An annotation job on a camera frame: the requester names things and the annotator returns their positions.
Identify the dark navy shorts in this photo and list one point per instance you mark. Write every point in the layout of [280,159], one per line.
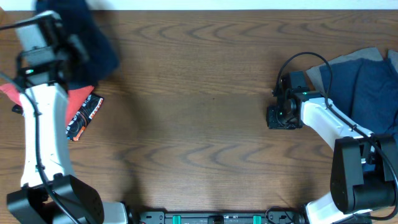
[77,19]

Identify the folded red shirt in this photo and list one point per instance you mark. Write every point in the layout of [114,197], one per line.
[75,98]

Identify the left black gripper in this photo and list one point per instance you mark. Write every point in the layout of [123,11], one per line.
[69,46]

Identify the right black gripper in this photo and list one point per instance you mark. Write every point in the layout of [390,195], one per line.
[272,122]

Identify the folded black printed shirt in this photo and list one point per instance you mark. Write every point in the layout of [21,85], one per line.
[84,116]

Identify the blue denim garment pile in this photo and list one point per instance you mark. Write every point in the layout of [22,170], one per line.
[377,115]

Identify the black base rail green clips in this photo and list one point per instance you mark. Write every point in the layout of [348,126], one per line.
[273,215]

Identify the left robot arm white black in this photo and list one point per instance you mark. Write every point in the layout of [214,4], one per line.
[49,192]

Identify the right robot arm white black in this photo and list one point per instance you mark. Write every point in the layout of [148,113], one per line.
[364,167]

